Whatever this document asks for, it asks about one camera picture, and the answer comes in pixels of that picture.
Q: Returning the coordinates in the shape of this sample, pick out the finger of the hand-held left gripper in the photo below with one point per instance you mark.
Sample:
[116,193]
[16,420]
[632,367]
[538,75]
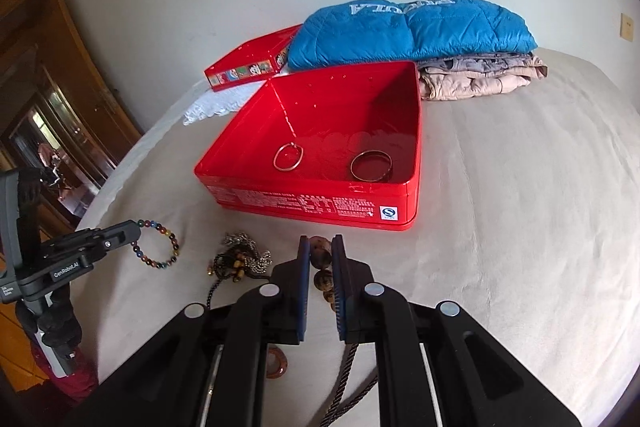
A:
[117,235]

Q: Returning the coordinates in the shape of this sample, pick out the beige wall socket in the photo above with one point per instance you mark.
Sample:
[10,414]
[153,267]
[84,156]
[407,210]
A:
[627,27]

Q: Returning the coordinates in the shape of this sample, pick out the large red plastic tray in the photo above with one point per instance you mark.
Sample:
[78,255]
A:
[310,207]

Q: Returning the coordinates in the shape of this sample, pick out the blue padded jacket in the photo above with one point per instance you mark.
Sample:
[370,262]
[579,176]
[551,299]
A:
[400,37]

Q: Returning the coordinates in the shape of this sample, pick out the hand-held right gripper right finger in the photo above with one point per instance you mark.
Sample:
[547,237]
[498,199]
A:
[339,289]

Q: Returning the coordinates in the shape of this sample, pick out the white lace cloth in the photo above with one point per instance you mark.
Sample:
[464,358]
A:
[215,104]

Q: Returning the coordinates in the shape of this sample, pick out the wooden cabinet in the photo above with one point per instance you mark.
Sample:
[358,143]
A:
[75,82]

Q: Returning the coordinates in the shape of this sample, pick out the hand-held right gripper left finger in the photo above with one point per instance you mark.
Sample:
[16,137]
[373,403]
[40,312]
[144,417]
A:
[302,289]

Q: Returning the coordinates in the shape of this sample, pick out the grey patterned folded garment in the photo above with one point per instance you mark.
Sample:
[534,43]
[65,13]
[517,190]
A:
[465,63]

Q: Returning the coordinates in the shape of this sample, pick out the gold bangle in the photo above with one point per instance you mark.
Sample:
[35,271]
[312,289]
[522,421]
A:
[371,177]

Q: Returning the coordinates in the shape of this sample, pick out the beige folded jacket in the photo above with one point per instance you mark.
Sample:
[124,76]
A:
[470,84]

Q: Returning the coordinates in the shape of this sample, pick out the thin silver bangle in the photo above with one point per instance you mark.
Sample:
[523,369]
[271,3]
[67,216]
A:
[275,159]

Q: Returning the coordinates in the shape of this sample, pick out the dark red cloth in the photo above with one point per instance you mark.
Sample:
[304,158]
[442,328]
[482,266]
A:
[70,382]

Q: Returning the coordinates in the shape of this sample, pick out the black flexible tripod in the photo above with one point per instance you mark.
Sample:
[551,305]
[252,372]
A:
[55,322]

